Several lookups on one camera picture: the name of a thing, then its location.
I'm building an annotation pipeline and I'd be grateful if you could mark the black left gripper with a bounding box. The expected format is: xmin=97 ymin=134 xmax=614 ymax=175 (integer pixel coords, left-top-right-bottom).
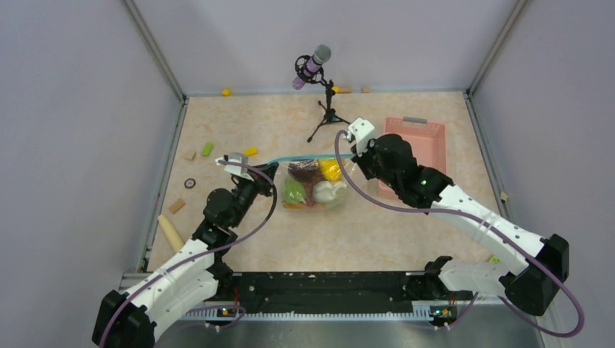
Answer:
xmin=229 ymin=160 xmax=277 ymax=228

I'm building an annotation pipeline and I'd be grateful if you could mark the pink plastic perforated basket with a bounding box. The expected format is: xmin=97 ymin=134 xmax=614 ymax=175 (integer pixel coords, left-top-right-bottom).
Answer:
xmin=383 ymin=117 xmax=447 ymax=174

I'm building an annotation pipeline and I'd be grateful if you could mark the round green fruit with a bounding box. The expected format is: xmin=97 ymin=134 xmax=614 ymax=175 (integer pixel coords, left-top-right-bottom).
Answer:
xmin=282 ymin=177 xmax=307 ymax=204

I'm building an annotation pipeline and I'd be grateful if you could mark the orange fried food piece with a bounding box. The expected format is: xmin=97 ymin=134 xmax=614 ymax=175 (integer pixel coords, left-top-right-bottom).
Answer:
xmin=282 ymin=202 xmax=313 ymax=210

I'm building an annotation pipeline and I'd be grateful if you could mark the yellow lemon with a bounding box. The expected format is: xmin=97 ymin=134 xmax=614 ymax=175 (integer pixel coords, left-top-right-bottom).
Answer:
xmin=317 ymin=159 xmax=343 ymax=182

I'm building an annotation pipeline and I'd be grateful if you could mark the red grapes bunch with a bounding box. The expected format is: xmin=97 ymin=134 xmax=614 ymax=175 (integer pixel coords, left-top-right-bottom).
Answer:
xmin=287 ymin=160 xmax=323 ymax=184

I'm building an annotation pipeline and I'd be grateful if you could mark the clear zip bag blue zipper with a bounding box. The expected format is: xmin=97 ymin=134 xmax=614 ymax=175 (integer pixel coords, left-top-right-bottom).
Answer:
xmin=268 ymin=154 xmax=355 ymax=212

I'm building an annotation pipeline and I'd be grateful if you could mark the white garlic bulb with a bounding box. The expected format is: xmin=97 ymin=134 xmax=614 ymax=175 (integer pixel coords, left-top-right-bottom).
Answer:
xmin=313 ymin=181 xmax=347 ymax=204

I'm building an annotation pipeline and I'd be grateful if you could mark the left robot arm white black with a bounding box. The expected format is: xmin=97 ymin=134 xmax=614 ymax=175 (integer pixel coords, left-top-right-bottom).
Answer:
xmin=92 ymin=157 xmax=279 ymax=347

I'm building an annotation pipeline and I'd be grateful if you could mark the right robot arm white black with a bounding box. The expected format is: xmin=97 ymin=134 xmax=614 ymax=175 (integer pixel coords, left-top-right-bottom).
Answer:
xmin=350 ymin=134 xmax=570 ymax=316

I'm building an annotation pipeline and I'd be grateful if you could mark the yellow rectangular block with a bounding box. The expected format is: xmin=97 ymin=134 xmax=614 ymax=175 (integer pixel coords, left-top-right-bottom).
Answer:
xmin=242 ymin=147 xmax=259 ymax=157

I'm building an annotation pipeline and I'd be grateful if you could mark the green toy block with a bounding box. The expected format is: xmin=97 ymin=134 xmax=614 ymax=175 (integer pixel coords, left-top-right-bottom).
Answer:
xmin=200 ymin=142 xmax=214 ymax=157

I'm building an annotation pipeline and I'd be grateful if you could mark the small wooden cube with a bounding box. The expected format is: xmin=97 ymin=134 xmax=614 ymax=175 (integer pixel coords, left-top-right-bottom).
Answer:
xmin=183 ymin=151 xmax=197 ymax=161

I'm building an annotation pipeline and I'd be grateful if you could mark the wooden cylinder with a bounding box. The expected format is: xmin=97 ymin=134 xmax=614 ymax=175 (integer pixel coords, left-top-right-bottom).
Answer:
xmin=157 ymin=215 xmax=184 ymax=253

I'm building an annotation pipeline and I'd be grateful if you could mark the grey purple microphone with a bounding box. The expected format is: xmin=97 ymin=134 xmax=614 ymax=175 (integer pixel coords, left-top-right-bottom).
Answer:
xmin=292 ymin=44 xmax=331 ymax=91

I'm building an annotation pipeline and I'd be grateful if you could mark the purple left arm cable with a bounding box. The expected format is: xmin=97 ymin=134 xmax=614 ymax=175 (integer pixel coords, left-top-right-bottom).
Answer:
xmin=98 ymin=160 xmax=278 ymax=348

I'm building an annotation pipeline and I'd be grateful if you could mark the brown ring toy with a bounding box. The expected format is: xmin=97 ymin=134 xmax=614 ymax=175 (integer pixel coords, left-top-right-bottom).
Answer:
xmin=184 ymin=178 xmax=196 ymax=189

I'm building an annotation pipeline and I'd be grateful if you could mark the wooden peg at wall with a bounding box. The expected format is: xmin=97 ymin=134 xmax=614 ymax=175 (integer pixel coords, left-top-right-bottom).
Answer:
xmin=332 ymin=86 xmax=352 ymax=94

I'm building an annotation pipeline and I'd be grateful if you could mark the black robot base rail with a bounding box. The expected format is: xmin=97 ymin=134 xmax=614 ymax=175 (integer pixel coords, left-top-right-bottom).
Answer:
xmin=204 ymin=271 xmax=473 ymax=315

